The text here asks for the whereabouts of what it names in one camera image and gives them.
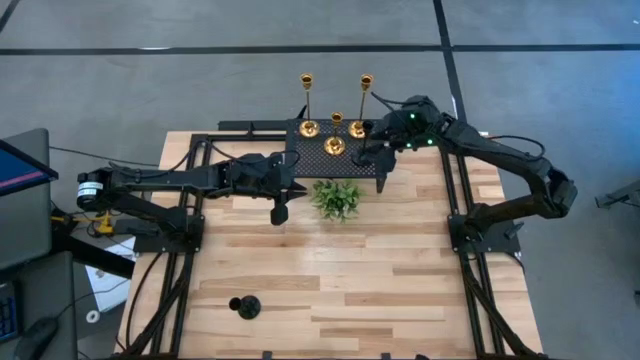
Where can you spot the black perforated metal shelf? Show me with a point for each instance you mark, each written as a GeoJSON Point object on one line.
{"type": "Point", "coordinates": [315, 160]}

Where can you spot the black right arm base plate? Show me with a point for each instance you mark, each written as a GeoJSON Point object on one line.
{"type": "Point", "coordinates": [480, 242]}

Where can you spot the black keyboard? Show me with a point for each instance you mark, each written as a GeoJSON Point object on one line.
{"type": "Point", "coordinates": [7, 315]}

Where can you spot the black computer mouse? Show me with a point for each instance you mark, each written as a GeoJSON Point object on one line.
{"type": "Point", "coordinates": [37, 337]}

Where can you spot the small green artificial plant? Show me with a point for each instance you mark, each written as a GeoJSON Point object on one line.
{"type": "Point", "coordinates": [336, 200]}

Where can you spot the black stand leg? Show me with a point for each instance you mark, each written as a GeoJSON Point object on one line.
{"type": "Point", "coordinates": [617, 197]}

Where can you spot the white tape roll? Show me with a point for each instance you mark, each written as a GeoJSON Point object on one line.
{"type": "Point", "coordinates": [88, 316]}

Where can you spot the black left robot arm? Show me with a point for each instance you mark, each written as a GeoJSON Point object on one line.
{"type": "Point", "coordinates": [165, 182]}

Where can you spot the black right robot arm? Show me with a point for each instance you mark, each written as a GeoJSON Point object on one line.
{"type": "Point", "coordinates": [500, 150]}

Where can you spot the black aluminium table frame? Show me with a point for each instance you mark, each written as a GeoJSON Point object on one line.
{"type": "Point", "coordinates": [177, 300]}

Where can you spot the tall gold candlestick holder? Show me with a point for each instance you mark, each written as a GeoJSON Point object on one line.
{"type": "Point", "coordinates": [309, 129]}
{"type": "Point", "coordinates": [357, 130]}

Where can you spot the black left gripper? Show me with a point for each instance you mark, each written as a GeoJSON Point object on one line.
{"type": "Point", "coordinates": [281, 175]}

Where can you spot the white paper sheet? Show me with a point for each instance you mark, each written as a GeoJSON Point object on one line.
{"type": "Point", "coordinates": [107, 290]}

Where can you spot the short gold candlestick holder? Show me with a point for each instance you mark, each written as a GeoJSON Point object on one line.
{"type": "Point", "coordinates": [334, 146]}

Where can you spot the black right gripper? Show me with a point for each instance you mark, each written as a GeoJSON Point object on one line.
{"type": "Point", "coordinates": [400, 130]}

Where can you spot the computer monitor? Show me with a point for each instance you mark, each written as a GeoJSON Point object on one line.
{"type": "Point", "coordinates": [20, 170]}

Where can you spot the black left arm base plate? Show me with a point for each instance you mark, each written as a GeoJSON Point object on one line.
{"type": "Point", "coordinates": [165, 245]}

